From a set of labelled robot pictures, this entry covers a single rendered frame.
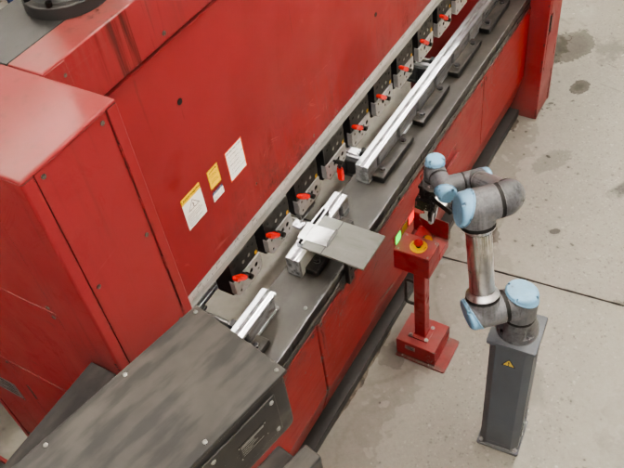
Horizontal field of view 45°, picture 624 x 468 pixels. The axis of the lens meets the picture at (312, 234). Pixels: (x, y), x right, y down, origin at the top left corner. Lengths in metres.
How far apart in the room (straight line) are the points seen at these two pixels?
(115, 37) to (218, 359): 0.73
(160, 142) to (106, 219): 0.45
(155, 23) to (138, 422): 0.90
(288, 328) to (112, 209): 1.36
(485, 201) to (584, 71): 3.06
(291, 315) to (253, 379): 1.43
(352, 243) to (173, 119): 1.10
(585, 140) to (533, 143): 0.30
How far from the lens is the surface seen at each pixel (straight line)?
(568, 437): 3.58
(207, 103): 2.07
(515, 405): 3.17
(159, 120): 1.93
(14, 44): 1.74
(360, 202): 3.17
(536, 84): 4.82
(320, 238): 2.88
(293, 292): 2.89
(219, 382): 1.41
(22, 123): 1.49
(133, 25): 1.77
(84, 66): 1.68
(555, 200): 4.46
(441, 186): 2.82
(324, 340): 3.03
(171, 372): 1.45
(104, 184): 1.51
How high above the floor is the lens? 3.11
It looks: 47 degrees down
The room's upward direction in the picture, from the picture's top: 9 degrees counter-clockwise
